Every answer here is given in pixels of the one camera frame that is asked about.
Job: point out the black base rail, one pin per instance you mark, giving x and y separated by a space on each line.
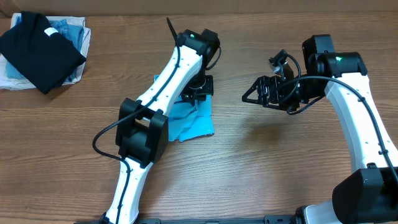
217 221

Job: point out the folded black shirt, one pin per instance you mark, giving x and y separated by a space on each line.
39 52

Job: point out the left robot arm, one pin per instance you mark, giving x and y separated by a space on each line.
142 129

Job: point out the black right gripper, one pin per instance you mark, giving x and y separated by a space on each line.
274 83

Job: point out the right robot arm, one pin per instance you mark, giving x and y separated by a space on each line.
369 194

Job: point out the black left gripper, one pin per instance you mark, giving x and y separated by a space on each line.
191 96

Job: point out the light blue t-shirt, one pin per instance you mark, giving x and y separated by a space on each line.
188 121

